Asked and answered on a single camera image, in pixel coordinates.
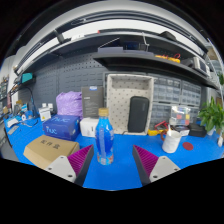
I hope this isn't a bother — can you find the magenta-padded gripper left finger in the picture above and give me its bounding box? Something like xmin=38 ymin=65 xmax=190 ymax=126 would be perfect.
xmin=44 ymin=144 xmax=95 ymax=187

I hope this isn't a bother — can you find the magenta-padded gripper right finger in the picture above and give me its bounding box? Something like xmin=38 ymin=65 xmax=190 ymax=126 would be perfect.
xmin=132 ymin=144 xmax=182 ymax=187

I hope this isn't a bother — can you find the blue drink bottle gold cap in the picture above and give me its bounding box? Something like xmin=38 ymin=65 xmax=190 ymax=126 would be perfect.
xmin=94 ymin=107 xmax=115 ymax=166

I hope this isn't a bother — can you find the brown cardboard box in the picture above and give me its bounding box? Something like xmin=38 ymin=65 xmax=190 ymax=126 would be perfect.
xmin=23 ymin=134 xmax=81 ymax=170

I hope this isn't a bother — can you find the white ribbed cup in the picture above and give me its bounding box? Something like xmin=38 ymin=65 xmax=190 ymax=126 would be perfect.
xmin=162 ymin=128 xmax=183 ymax=154

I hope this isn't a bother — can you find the flat round red coaster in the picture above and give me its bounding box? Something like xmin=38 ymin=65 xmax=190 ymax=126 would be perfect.
xmin=182 ymin=141 xmax=195 ymax=151

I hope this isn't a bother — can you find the yellow multimeter with red leads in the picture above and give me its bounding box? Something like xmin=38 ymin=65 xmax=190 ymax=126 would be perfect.
xmin=147 ymin=120 xmax=169 ymax=141

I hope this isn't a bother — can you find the blue printed carton box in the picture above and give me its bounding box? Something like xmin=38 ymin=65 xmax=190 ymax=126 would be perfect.
xmin=42 ymin=114 xmax=81 ymax=141

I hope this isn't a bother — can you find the small white carton box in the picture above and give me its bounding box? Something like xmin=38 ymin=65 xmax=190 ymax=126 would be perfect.
xmin=79 ymin=117 xmax=100 ymax=138

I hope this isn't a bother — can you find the clear plastic parts box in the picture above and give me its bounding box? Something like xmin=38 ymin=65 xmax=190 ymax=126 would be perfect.
xmin=169 ymin=105 xmax=192 ymax=128

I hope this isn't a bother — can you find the small white labelled box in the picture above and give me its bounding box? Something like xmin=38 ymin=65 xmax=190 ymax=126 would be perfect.
xmin=38 ymin=107 xmax=52 ymax=122

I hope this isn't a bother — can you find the purple plastic bag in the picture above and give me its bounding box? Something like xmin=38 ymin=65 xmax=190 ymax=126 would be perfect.
xmin=55 ymin=91 xmax=84 ymax=119

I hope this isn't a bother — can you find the green leafy potted plant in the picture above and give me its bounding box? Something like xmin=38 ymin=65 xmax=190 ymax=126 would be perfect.
xmin=198 ymin=97 xmax=224 ymax=135

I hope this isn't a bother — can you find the dark grey carton box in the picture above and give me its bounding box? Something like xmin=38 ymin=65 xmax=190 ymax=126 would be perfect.
xmin=81 ymin=85 xmax=105 ymax=118

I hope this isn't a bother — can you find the dark grey pegboard panel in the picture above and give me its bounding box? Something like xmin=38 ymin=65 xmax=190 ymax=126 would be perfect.
xmin=19 ymin=53 xmax=108 ymax=113

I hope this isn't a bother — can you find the teal box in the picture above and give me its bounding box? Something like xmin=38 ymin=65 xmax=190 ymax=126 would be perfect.
xmin=20 ymin=72 xmax=34 ymax=84

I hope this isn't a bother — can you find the black workbench shelf unit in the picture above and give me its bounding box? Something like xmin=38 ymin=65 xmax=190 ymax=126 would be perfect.
xmin=13 ymin=9 xmax=221 ymax=91

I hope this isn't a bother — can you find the white metal shelf rack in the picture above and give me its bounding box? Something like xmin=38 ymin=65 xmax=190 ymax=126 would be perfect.
xmin=203 ymin=39 xmax=224 ymax=101

